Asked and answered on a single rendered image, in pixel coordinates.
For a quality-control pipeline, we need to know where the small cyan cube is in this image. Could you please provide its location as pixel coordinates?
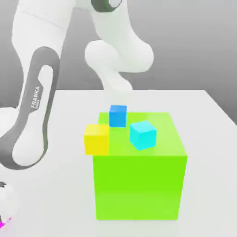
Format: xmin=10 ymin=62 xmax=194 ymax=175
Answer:
xmin=129 ymin=120 xmax=157 ymax=151

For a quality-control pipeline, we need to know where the small blue cube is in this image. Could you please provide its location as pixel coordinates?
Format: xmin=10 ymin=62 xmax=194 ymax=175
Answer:
xmin=108 ymin=105 xmax=128 ymax=128

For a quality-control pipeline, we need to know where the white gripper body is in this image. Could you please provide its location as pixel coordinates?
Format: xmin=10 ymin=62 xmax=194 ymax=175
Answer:
xmin=0 ymin=186 xmax=19 ymax=224

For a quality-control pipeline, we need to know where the small yellow cube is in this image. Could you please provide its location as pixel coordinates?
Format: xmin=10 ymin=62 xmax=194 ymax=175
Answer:
xmin=84 ymin=124 xmax=110 ymax=156

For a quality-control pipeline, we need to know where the large green box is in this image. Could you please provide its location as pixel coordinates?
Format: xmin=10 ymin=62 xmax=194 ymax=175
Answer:
xmin=92 ymin=112 xmax=188 ymax=221

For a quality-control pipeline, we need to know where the small magenta cube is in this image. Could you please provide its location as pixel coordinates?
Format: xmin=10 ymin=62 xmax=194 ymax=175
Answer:
xmin=0 ymin=216 xmax=12 ymax=230

